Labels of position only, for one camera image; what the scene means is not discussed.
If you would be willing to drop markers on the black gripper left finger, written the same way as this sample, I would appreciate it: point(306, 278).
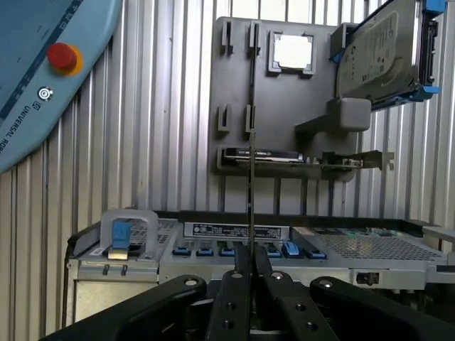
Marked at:
point(231, 305)

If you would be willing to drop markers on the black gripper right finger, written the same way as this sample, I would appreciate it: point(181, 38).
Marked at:
point(281, 305)

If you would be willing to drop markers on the blue card retention clip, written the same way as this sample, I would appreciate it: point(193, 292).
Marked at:
point(182, 251)
point(292, 249)
point(316, 253)
point(204, 251)
point(274, 253)
point(226, 251)

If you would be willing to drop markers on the grey open PC case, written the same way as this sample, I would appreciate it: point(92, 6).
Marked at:
point(117, 284)

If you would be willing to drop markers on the blue case latch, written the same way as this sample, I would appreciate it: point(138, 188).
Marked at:
point(121, 234)

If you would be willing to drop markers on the black graphics card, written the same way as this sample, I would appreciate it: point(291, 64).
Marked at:
point(277, 156)

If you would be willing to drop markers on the grey parts rack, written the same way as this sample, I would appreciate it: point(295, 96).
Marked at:
point(284, 103)

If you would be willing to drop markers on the silver CPU chip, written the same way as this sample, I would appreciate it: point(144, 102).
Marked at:
point(294, 50)

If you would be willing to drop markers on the silver hard disk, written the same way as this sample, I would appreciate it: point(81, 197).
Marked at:
point(380, 53)

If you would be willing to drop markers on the blue robot teach pendant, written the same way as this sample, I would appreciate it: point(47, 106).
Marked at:
point(25, 89)

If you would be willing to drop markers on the blue disk caddy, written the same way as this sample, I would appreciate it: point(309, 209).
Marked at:
point(432, 46)

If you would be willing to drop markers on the red emergency stop button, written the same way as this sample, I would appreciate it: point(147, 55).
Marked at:
point(62, 57)

